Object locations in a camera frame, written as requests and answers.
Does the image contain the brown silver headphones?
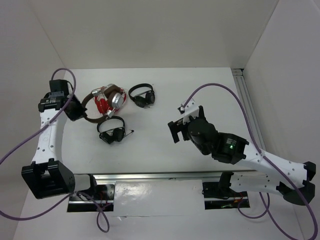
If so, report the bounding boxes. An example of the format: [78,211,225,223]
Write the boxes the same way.
[81,84,127,124]

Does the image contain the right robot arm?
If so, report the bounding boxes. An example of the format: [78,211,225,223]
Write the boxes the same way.
[167,106,316,206]

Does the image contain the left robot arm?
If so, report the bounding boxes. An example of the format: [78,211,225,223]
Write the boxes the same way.
[21,79,99,200]

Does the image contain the black headphones far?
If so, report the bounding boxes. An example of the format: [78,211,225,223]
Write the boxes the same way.
[128,83,156,108]

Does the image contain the black headphones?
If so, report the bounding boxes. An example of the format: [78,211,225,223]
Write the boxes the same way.
[128,83,156,108]
[96,115,135,145]

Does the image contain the black headphones near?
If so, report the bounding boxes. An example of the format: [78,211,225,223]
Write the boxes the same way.
[96,115,135,145]

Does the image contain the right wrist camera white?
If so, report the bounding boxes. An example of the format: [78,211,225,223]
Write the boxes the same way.
[177,98,200,125]

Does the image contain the red headphones white cable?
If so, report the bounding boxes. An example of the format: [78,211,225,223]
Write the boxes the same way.
[94,85,127,117]

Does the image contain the aluminium rail front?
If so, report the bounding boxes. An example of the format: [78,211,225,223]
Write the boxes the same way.
[72,169,261,182]

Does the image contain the aluminium rail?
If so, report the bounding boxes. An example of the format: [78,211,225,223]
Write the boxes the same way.
[72,169,261,182]
[231,68,266,150]

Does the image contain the aluminium rail right side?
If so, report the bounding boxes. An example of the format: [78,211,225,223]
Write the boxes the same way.
[231,68,266,150]

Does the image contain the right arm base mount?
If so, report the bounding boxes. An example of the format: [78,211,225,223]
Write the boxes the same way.
[201,182,250,210]

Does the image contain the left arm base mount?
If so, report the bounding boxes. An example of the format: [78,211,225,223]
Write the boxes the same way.
[67,182,116,213]

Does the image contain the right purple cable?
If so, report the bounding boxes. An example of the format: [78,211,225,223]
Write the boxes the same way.
[181,82,317,240]

